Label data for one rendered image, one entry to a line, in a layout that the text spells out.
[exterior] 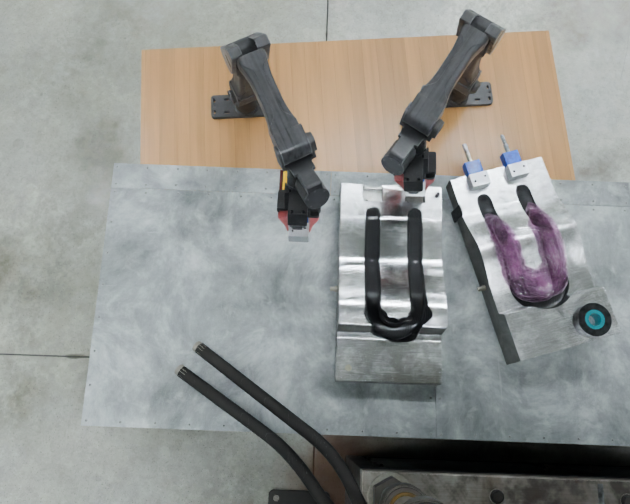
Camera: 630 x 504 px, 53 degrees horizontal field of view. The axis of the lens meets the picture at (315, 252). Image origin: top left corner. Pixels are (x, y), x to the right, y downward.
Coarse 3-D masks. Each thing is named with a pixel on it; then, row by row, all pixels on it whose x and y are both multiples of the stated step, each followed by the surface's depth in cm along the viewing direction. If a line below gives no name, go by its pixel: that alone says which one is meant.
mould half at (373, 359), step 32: (352, 192) 164; (384, 192) 164; (352, 224) 162; (384, 224) 162; (352, 256) 160; (384, 256) 160; (352, 288) 154; (384, 288) 154; (352, 320) 151; (352, 352) 156; (384, 352) 156; (416, 352) 156; (416, 384) 159
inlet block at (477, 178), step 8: (464, 144) 171; (464, 168) 169; (472, 168) 168; (480, 168) 168; (472, 176) 166; (480, 176) 166; (488, 176) 166; (472, 184) 166; (480, 184) 166; (488, 184) 167
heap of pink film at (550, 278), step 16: (528, 208) 165; (496, 224) 161; (528, 224) 161; (544, 224) 160; (496, 240) 159; (512, 240) 158; (544, 240) 158; (560, 240) 159; (512, 256) 157; (544, 256) 159; (560, 256) 159; (512, 272) 157; (528, 272) 158; (544, 272) 158; (560, 272) 158; (512, 288) 159; (528, 288) 157; (544, 288) 157; (560, 288) 158
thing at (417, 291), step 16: (368, 208) 163; (416, 208) 163; (368, 224) 162; (416, 224) 162; (368, 240) 161; (416, 240) 162; (368, 256) 161; (416, 256) 161; (368, 272) 158; (416, 272) 159; (368, 288) 155; (416, 288) 155; (368, 304) 154; (416, 304) 154; (368, 320) 149; (384, 320) 153; (400, 320) 150; (416, 320) 156; (384, 336) 153; (400, 336) 156; (416, 336) 154
